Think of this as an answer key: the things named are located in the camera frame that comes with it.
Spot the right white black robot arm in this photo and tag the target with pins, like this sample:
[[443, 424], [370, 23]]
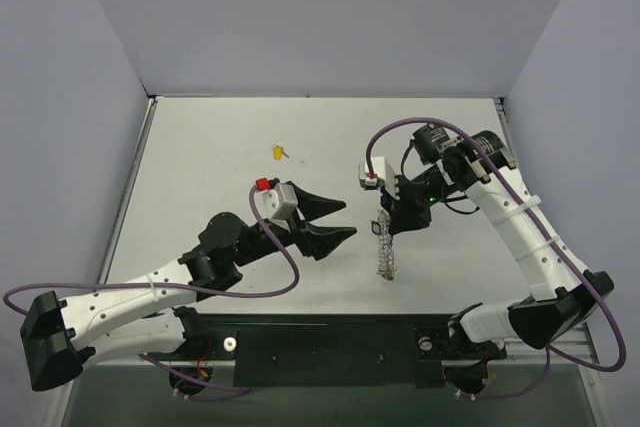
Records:
[[562, 290]]

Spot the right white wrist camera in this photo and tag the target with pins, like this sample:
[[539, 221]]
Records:
[[379, 175]]

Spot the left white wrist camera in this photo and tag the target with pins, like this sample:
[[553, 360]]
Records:
[[279, 199]]

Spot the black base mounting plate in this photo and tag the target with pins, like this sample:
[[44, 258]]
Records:
[[334, 350]]

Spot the yellow tagged key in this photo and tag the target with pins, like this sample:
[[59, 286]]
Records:
[[279, 153]]

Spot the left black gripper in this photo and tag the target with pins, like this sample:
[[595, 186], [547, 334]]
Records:
[[301, 228]]

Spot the metal disc keyring holder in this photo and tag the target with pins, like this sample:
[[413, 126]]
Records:
[[380, 228]]

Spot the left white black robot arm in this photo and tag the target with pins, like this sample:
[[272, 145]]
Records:
[[154, 313]]

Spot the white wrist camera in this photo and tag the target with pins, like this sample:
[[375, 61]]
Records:
[[279, 199], [379, 175]]

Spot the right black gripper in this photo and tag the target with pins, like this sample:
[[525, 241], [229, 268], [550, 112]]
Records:
[[400, 217]]

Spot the aluminium frame rail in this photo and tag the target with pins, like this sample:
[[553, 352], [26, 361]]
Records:
[[577, 342]]

